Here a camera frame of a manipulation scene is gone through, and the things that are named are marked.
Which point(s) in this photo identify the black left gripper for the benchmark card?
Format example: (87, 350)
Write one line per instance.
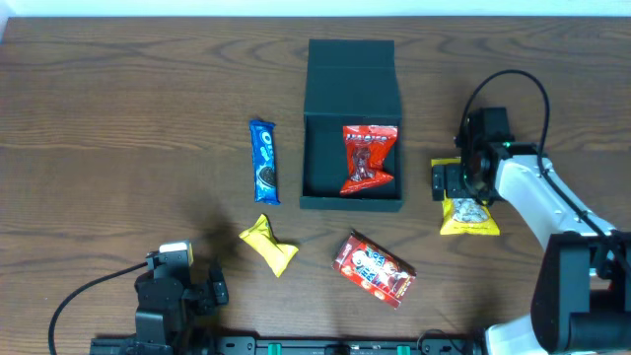
(206, 291)

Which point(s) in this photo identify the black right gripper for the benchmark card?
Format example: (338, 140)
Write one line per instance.
(439, 179)

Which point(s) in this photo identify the yellow nut snack bag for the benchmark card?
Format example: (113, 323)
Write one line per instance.
(463, 215)

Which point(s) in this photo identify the red nut snack bag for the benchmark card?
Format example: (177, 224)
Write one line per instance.
(366, 149)

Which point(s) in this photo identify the red Meiji panda biscuit box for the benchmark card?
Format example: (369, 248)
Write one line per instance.
(374, 269)

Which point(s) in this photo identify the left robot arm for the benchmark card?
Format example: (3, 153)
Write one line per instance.
(169, 330)

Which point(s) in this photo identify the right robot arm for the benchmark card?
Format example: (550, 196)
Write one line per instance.
(581, 300)

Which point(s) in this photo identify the blue Oreo cookie pack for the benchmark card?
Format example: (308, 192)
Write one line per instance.
(263, 161)

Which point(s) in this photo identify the small yellow snack packet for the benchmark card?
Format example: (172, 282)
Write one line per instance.
(261, 239)

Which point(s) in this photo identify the black open gift box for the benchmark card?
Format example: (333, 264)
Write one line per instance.
(349, 82)

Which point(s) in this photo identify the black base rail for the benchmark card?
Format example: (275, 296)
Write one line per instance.
(247, 345)

